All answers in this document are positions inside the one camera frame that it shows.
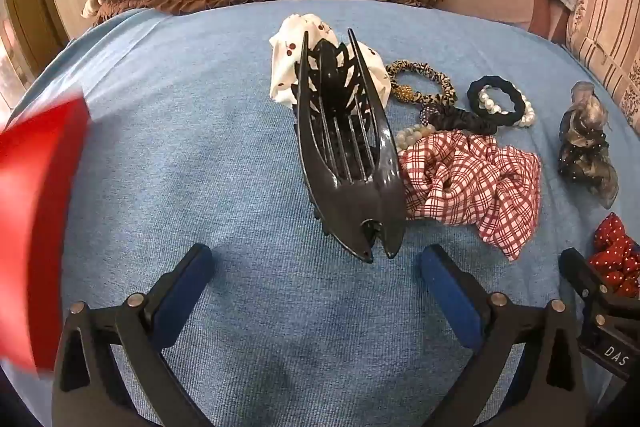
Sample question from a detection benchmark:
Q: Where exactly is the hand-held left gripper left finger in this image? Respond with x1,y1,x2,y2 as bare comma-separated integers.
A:
51,243,216,427

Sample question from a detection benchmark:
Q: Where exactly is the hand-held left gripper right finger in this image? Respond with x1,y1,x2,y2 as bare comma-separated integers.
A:
419,244,588,427

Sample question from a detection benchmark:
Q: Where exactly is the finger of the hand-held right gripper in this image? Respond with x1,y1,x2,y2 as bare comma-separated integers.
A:
559,248,621,308

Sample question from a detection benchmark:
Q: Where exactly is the red polka dot scrunchie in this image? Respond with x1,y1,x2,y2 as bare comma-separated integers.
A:
587,213,640,299

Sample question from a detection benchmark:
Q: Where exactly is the red white checked scrunchie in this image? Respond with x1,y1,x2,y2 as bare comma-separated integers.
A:
397,131,543,262

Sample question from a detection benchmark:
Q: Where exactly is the grey organza scrunchie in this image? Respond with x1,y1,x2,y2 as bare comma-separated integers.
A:
557,82,620,210

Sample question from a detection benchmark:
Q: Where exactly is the black hair claw clip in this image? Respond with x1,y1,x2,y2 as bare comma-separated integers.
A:
291,28,407,264

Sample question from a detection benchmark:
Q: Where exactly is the grey bead bracelet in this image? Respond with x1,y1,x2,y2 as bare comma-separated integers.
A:
395,123,436,152

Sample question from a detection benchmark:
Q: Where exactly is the red box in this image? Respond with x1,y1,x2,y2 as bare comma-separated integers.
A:
0,99,93,375

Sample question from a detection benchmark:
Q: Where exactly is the white pearl bracelet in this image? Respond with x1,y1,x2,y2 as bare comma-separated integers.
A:
477,88,535,128

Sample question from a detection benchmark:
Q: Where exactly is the thick black hair tie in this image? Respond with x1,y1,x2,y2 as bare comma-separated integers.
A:
467,76,535,126

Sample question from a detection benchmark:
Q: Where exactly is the white cherry print scrunchie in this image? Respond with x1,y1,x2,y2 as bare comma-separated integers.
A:
268,13,392,112

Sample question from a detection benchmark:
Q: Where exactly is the blue bed sheet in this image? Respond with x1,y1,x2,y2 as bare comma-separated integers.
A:
0,0,640,427

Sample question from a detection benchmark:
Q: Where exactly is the striped floral pillow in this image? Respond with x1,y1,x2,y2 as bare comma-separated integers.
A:
565,0,640,132

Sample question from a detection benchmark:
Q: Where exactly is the dark sparkly hair tie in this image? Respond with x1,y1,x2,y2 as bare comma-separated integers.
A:
419,103,500,138

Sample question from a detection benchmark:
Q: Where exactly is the leopard print hair tie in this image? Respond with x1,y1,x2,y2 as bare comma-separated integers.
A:
386,59,457,106

